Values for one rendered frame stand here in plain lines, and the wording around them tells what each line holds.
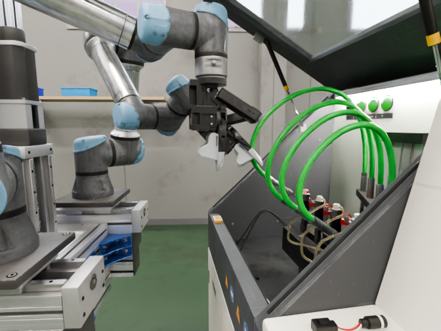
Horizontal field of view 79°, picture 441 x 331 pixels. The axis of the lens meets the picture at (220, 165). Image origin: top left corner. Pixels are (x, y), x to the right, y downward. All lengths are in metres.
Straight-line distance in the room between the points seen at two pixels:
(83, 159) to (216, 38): 0.69
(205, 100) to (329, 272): 0.43
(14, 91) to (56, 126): 3.07
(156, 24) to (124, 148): 0.66
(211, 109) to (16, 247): 0.49
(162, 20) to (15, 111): 0.52
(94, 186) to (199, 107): 0.63
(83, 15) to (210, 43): 0.27
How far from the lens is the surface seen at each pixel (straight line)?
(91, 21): 0.71
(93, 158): 1.11
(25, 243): 0.71
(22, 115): 0.93
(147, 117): 0.81
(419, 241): 0.57
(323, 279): 0.55
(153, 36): 0.60
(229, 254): 0.80
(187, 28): 0.61
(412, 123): 0.96
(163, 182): 3.64
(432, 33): 0.65
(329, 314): 0.57
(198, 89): 0.63
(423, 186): 0.58
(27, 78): 0.95
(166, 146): 3.56
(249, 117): 0.63
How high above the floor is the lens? 1.31
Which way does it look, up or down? 8 degrees down
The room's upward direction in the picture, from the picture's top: straight up
